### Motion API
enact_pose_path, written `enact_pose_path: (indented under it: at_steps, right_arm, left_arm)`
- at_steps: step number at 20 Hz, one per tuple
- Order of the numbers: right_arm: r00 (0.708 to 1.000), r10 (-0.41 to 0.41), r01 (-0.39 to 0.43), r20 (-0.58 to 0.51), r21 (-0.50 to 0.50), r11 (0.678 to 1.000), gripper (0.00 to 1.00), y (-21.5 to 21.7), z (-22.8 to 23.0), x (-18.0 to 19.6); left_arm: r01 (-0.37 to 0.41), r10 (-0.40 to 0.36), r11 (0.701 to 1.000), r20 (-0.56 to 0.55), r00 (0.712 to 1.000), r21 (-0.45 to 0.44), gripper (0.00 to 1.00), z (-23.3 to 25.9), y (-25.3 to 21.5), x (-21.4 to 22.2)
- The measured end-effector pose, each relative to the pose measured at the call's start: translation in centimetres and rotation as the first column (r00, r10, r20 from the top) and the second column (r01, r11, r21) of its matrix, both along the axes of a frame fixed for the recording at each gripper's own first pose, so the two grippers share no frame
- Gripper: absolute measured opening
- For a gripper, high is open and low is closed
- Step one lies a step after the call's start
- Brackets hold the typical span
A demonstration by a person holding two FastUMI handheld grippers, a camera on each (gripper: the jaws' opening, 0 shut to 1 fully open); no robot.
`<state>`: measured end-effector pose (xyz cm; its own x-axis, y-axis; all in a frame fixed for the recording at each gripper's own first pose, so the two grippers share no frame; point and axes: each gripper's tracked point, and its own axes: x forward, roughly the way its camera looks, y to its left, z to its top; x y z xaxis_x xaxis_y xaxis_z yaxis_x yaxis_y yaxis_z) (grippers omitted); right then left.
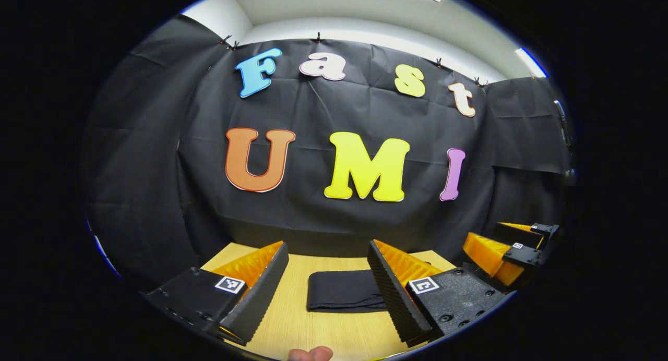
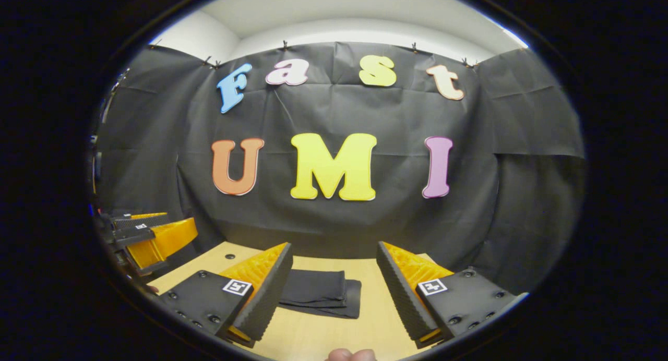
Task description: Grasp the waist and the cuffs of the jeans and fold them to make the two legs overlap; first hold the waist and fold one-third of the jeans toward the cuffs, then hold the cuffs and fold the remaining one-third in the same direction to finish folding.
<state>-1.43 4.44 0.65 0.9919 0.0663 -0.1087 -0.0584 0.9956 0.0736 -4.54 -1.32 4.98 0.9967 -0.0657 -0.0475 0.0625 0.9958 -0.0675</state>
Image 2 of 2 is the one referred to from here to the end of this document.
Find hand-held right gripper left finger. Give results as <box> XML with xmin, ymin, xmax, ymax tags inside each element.
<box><xmin>159</xmin><ymin>242</ymin><xmax>294</xmax><ymax>348</ymax></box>

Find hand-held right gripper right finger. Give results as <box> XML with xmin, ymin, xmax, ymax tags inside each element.
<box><xmin>376</xmin><ymin>240</ymin><xmax>520</xmax><ymax>350</ymax></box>

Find row of black cloth clips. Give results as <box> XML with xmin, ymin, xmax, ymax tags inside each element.
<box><xmin>149</xmin><ymin>38</ymin><xmax>478</xmax><ymax>69</ymax></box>

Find black jeans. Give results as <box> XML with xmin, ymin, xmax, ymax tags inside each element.
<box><xmin>278</xmin><ymin>269</ymin><xmax>362</xmax><ymax>320</ymax></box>

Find black backdrop cloth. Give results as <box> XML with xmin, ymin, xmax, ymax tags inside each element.
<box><xmin>94</xmin><ymin>40</ymin><xmax>586</xmax><ymax>295</ymax></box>

